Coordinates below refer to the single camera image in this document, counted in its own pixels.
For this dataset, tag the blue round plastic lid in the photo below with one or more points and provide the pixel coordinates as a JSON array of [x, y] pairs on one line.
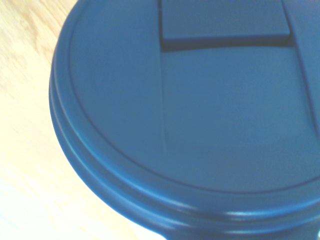
[[190, 120]]

